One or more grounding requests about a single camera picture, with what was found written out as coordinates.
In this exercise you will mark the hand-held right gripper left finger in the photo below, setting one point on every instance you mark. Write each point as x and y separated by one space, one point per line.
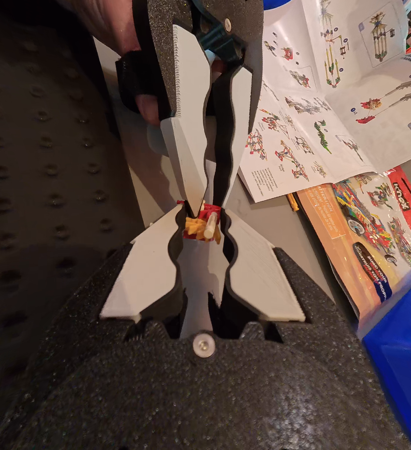
142 277

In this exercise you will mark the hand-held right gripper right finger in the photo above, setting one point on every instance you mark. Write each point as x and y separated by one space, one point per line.
265 277

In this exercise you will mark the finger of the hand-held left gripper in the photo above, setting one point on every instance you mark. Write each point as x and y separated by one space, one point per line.
240 105
191 105

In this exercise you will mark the red yellow K'nex assembly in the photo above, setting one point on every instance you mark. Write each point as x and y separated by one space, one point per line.
193 225

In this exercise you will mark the white plastic rod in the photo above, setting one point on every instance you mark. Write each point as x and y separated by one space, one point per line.
210 225

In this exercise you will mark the person's left hand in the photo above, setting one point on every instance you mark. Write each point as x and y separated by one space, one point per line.
103 21

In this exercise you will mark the yellow plastic rod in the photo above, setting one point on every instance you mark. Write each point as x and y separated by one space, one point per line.
292 202

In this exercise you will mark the orange and red toy bag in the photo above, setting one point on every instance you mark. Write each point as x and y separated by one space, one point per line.
332 228

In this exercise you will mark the white printed instruction sheet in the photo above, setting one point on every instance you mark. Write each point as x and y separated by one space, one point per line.
349 105

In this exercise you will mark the blue plastic bin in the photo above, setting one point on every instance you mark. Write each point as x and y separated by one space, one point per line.
402 351

